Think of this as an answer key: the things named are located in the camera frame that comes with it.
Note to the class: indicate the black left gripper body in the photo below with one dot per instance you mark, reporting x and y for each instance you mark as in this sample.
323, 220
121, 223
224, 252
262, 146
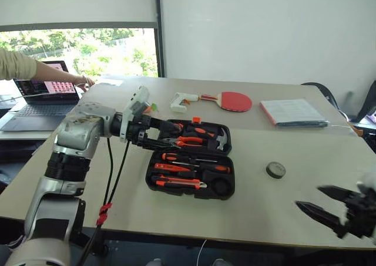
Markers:
139, 131

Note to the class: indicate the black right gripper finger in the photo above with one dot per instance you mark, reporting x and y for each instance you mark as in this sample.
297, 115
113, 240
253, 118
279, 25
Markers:
321, 216
342, 194

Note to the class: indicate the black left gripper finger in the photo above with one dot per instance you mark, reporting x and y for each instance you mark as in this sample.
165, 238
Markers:
160, 145
164, 125

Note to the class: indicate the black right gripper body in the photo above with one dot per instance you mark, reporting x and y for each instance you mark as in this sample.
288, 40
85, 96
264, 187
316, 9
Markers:
362, 216

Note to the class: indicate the orange voltage tester pen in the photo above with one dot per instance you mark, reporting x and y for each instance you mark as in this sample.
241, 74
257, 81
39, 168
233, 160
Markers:
173, 167

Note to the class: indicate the orange black utility knife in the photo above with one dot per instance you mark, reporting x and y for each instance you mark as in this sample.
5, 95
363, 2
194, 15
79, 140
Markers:
176, 183

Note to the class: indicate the person forearm beige sleeve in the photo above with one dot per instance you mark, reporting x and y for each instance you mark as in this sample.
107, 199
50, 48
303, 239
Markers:
26, 67

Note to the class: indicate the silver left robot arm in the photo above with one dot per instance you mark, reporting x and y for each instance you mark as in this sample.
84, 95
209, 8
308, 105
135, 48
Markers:
76, 131

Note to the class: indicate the black tool case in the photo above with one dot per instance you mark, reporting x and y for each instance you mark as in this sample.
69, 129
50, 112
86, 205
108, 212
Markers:
191, 172

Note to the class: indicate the bare person hand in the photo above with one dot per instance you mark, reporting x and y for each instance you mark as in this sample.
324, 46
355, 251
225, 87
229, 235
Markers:
85, 82

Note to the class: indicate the orange black tape measure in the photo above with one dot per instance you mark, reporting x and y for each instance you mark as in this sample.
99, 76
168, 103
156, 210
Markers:
179, 126

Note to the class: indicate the white glue gun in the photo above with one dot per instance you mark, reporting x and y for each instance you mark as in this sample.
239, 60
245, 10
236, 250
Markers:
179, 103

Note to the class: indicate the steel claw hammer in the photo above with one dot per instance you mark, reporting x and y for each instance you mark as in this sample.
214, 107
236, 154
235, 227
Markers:
221, 139

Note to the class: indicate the red table tennis paddle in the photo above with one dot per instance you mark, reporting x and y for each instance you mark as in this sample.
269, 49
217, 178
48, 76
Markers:
236, 101

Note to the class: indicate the booklet in clear sleeve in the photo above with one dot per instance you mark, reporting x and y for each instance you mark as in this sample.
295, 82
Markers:
293, 111

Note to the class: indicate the dark grey laptop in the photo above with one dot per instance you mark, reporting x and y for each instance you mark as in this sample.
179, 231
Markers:
41, 113

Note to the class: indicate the black office chair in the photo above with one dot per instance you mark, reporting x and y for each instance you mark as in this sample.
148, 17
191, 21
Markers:
323, 92

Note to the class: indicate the white roller blind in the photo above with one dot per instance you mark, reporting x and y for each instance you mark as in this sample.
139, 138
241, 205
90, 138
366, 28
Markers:
76, 3

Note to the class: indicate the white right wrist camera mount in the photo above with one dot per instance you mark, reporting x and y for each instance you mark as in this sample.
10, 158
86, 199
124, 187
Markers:
368, 182

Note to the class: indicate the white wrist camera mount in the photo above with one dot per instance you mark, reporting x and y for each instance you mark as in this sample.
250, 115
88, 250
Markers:
138, 97
368, 182

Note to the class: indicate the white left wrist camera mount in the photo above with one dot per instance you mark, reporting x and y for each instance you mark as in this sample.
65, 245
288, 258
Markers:
138, 97

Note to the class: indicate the dark window frame post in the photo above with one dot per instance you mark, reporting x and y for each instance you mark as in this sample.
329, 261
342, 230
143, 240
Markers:
161, 43

